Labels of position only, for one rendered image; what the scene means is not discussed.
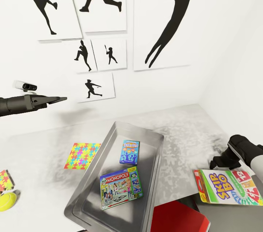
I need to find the board game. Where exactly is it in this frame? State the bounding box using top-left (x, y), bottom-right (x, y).
top-left (119, 140), bottom-right (139, 166)
top-left (194, 169), bottom-right (263, 206)
top-left (100, 166), bottom-right (144, 210)

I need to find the jigsaw puzzle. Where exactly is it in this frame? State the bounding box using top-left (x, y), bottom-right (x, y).
top-left (0, 170), bottom-right (13, 194)
top-left (64, 143), bottom-right (101, 170)

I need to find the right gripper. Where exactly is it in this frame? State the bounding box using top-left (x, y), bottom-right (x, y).
top-left (210, 152), bottom-right (241, 170)

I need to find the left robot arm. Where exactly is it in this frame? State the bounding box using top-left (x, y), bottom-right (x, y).
top-left (0, 80), bottom-right (67, 117)

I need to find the tennis ball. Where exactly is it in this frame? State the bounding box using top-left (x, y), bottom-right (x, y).
top-left (0, 192), bottom-right (16, 212)

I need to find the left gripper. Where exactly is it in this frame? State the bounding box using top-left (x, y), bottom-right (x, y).
top-left (7, 94), bottom-right (67, 114)

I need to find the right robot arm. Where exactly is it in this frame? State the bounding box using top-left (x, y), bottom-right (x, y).
top-left (210, 135), bottom-right (263, 182)

